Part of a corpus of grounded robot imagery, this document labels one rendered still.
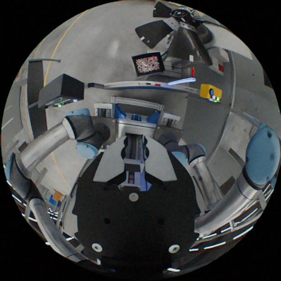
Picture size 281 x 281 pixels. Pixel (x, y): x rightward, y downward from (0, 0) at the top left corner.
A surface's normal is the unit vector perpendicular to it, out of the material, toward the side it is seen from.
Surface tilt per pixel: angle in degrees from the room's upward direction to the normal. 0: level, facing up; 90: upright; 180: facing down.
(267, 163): 90
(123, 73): 0
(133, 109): 0
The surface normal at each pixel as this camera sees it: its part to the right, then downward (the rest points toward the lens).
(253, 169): -1.00, 0.07
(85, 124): 0.90, 0.22
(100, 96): 0.04, 0.53
